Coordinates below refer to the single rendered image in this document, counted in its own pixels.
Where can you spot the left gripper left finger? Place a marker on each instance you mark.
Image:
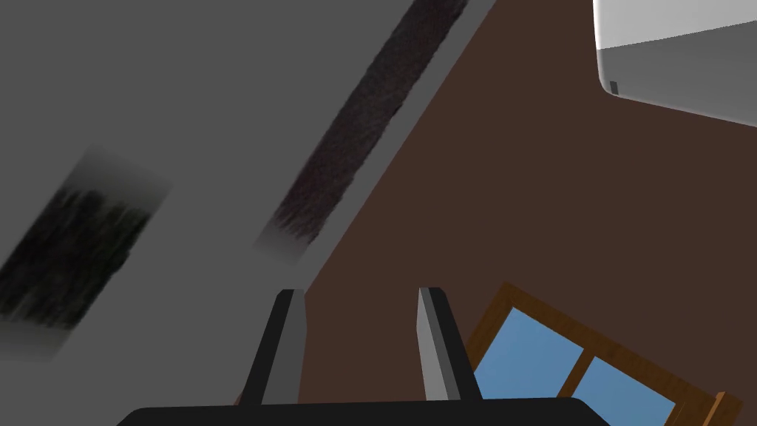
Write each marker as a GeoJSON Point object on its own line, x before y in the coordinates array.
{"type": "Point", "coordinates": [282, 355]}

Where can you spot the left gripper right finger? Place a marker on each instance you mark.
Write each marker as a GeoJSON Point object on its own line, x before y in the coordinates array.
{"type": "Point", "coordinates": [440, 355]}

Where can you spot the wooden framed window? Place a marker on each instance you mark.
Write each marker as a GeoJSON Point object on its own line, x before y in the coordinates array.
{"type": "Point", "coordinates": [532, 355]}

